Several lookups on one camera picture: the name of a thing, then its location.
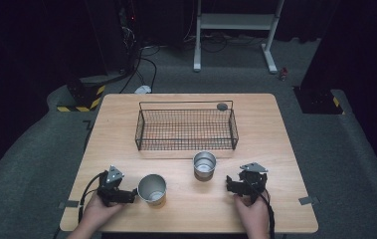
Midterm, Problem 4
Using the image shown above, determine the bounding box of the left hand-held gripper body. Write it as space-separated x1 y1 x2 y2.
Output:
96 164 125 207

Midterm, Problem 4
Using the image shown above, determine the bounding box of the person's left hand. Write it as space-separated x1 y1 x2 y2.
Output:
82 193 124 231

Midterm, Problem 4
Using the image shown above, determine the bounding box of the left hand-held gripper cable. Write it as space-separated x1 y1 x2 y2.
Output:
78 171 106 224

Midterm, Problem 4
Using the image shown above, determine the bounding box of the black stand base yellow corner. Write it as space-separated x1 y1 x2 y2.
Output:
293 86 345 116

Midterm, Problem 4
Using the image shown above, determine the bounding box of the black wire basket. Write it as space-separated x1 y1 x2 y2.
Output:
134 100 240 151

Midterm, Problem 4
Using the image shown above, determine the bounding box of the right hand-held gripper cable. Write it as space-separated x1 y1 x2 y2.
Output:
245 178 276 239

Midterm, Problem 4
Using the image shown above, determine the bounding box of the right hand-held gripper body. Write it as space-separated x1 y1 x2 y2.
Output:
239 161 270 203

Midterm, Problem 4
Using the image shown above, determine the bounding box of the silver metal cup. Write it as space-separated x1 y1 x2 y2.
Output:
192 150 218 182

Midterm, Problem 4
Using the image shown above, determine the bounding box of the dark equipment rack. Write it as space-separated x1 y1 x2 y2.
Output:
115 0 144 75

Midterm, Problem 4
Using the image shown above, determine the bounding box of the white power adapter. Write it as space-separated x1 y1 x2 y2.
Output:
133 85 152 95

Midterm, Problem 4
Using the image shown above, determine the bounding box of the hand-held gripper cable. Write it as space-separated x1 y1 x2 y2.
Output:
78 171 106 224
245 178 276 239

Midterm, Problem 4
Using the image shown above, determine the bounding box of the grey tape strip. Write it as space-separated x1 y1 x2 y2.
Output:
59 199 81 209
297 195 320 206

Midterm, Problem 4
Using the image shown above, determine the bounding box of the black yellow striped stand base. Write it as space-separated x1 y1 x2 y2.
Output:
56 78 106 114

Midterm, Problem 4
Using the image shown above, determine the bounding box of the person's right hand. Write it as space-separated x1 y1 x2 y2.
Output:
233 191 272 234

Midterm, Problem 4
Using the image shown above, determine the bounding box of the black floor cable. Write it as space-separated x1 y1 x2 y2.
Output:
118 44 161 95

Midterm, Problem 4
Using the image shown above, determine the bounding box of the white metal stand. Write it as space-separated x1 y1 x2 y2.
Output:
193 0 285 75

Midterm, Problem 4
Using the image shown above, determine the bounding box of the orange metal cup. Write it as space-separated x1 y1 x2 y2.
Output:
137 173 168 206

